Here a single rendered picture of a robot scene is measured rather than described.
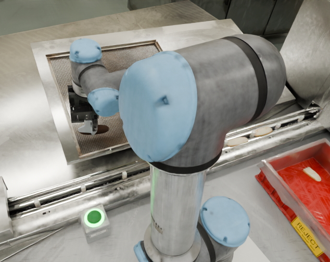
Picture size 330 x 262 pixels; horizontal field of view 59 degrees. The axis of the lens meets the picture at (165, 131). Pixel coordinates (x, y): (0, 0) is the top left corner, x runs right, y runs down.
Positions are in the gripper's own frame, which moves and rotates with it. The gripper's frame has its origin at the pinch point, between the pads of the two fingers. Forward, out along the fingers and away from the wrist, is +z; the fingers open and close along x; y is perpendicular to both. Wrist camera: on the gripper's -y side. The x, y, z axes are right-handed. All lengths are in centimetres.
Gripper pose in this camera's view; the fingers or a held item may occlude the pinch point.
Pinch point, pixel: (93, 127)
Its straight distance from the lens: 101.8
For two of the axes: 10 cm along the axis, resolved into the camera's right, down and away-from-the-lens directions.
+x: 2.4, 8.3, -5.0
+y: -9.5, 1.0, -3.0
